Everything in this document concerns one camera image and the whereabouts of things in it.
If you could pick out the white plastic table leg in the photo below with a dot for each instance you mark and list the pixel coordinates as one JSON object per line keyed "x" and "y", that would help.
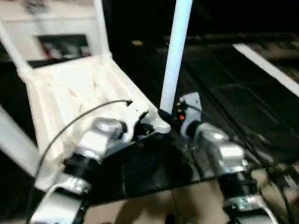
{"x": 16, "y": 140}
{"x": 102, "y": 30}
{"x": 175, "y": 58}
{"x": 14, "y": 51}

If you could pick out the white plastic table top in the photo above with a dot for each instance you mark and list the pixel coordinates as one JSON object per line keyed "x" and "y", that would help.
{"x": 70, "y": 88}

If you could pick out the black work mat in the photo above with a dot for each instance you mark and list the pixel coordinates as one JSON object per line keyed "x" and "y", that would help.
{"x": 233, "y": 105}

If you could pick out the small yellow label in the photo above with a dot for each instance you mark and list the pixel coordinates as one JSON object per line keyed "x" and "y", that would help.
{"x": 136, "y": 42}

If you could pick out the dark right robot foot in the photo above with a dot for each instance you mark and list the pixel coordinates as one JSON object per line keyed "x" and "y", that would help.
{"x": 169, "y": 219}

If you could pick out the dark blue black cabinet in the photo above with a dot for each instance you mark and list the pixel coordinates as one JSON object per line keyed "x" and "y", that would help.
{"x": 140, "y": 23}

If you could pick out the white board strip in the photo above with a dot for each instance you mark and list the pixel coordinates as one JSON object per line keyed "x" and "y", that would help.
{"x": 268, "y": 67}

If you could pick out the black television screen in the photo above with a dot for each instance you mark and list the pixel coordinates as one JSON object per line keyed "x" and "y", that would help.
{"x": 233, "y": 16}

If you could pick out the brown television bench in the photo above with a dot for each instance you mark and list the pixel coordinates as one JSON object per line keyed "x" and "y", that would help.
{"x": 280, "y": 51}

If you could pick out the grey black device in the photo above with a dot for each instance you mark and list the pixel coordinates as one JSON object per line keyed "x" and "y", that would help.
{"x": 288, "y": 177}

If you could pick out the red white package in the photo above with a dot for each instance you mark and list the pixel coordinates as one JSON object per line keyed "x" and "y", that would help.
{"x": 47, "y": 49}

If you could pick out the white glass-door cabinet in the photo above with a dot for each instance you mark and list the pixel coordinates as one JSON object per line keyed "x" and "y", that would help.
{"x": 58, "y": 25}

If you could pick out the black grey bundle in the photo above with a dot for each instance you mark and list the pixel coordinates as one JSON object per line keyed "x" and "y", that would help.
{"x": 36, "y": 4}

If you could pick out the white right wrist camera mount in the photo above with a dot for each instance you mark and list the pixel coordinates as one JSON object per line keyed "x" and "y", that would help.
{"x": 192, "y": 102}

